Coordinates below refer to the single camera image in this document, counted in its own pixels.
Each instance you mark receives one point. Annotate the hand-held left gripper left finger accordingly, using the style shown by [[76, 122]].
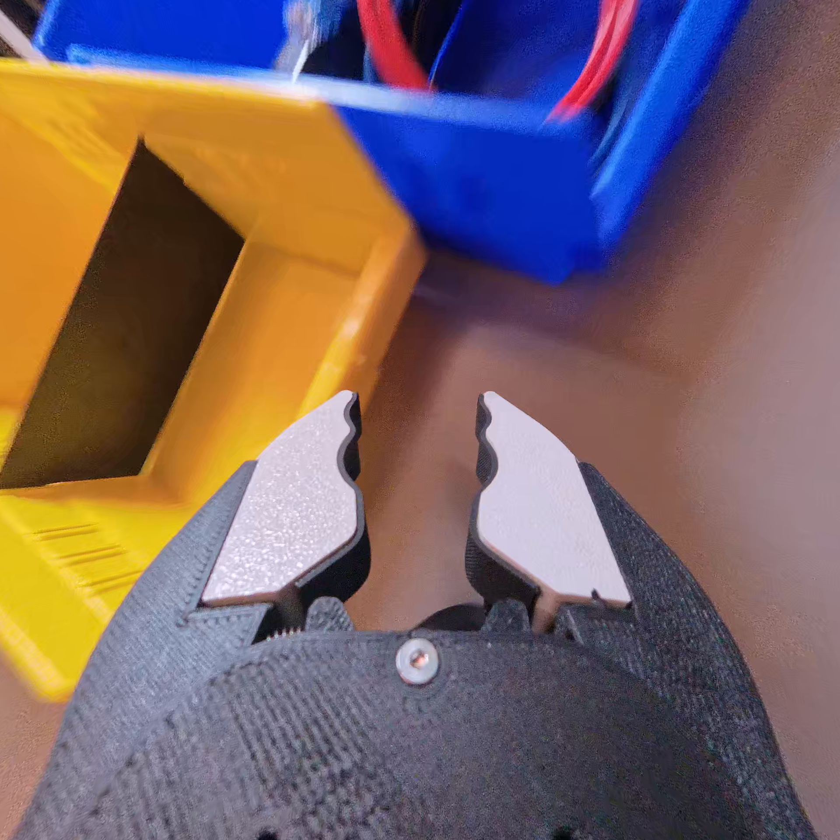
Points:
[[295, 505]]

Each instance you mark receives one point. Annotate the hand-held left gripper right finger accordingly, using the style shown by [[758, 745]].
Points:
[[544, 518]]

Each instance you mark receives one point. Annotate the yellow plastic storage bin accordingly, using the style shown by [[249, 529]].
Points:
[[295, 197]]

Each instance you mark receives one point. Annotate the blue plastic storage bin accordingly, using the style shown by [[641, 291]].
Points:
[[492, 184]]

